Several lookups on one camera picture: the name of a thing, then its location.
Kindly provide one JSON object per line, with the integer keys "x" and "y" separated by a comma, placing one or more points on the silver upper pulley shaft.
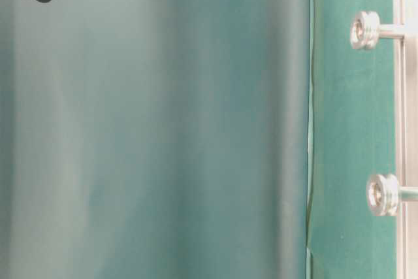
{"x": 366, "y": 30}

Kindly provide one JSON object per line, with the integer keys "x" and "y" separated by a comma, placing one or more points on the silver pulley shaft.
{"x": 385, "y": 194}
{"x": 366, "y": 30}

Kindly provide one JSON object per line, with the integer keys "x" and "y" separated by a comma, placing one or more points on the silver aluminium extrusion rail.
{"x": 405, "y": 86}

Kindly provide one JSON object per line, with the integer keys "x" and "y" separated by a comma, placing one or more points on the silver lower pulley shaft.
{"x": 385, "y": 194}

